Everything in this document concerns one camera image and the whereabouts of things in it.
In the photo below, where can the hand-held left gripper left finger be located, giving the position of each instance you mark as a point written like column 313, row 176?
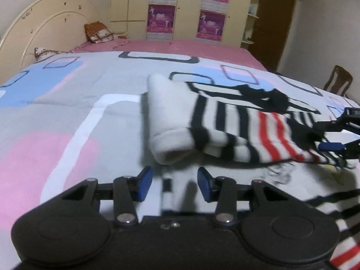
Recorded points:
column 144, row 183

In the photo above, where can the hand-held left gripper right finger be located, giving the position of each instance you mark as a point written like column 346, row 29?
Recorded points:
column 204, row 184

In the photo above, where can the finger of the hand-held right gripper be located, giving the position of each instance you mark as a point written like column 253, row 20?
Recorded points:
column 330, row 146
column 326, row 125

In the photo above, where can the white black red striped sweater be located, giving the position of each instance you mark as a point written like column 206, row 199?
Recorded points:
column 219, row 118

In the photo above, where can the brown wooden chair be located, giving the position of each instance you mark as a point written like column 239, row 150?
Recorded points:
column 341, row 80

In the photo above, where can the printed grey pink blue blanket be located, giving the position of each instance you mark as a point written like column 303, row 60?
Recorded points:
column 70, row 112

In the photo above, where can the brown wooden door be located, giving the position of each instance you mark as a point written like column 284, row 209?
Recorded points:
column 277, row 25

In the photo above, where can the cream corner shelf unit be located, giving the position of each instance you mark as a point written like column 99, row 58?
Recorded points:
column 251, row 11

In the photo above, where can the pink bed sheet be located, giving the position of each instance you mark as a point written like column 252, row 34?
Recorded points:
column 180, row 47

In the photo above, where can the orange and white patterned pillow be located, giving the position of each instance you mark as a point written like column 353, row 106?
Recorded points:
column 98, row 32

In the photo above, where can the brown and white patterned pillow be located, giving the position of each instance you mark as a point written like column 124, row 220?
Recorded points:
column 46, row 53

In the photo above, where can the cream wardrobe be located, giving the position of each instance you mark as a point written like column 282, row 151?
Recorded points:
column 126, row 2

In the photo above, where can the cream curved headboard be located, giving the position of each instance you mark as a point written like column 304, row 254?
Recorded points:
column 45, row 22

